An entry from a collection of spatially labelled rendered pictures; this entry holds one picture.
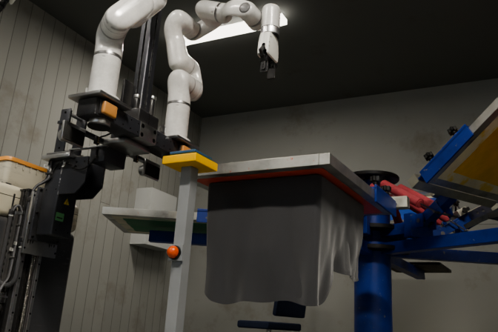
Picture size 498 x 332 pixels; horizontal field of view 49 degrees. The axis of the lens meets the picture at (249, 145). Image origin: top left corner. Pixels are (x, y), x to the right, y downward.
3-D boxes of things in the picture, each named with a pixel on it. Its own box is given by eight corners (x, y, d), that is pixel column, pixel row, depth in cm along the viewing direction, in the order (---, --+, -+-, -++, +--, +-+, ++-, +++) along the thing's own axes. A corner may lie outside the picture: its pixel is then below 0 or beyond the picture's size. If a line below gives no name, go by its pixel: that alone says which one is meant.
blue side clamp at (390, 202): (376, 201, 210) (376, 184, 212) (364, 202, 212) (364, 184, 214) (396, 217, 234) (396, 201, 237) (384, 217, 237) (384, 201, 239)
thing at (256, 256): (317, 307, 167) (319, 173, 181) (196, 302, 188) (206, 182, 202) (321, 308, 170) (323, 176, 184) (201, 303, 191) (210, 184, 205)
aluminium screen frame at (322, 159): (330, 164, 171) (330, 152, 172) (178, 177, 198) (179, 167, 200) (393, 214, 236) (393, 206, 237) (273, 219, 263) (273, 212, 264)
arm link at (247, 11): (221, 26, 232) (261, 34, 221) (206, 10, 222) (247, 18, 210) (229, 9, 234) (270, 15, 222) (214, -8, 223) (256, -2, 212)
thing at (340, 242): (319, 305, 169) (321, 175, 183) (308, 305, 171) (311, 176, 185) (364, 313, 207) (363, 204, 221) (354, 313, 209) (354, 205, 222)
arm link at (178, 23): (154, 16, 237) (178, 37, 253) (163, 89, 221) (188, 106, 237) (181, 2, 232) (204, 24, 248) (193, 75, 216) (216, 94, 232)
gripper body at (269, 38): (266, 41, 220) (264, 67, 216) (255, 29, 211) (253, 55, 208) (283, 38, 217) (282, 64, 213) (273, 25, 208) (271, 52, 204)
